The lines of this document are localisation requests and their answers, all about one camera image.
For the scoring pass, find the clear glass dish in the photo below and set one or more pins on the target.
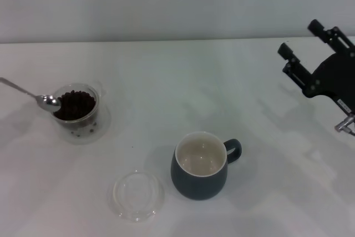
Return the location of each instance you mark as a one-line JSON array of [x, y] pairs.
[[122, 203]]

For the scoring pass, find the dark blue ceramic mug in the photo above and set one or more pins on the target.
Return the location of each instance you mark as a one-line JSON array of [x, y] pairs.
[[194, 187]]

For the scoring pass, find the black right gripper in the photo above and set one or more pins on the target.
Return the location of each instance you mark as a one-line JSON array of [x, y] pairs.
[[335, 76]]

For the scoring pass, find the glass cup of coffee beans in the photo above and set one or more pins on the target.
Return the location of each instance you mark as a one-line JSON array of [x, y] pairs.
[[103, 127]]

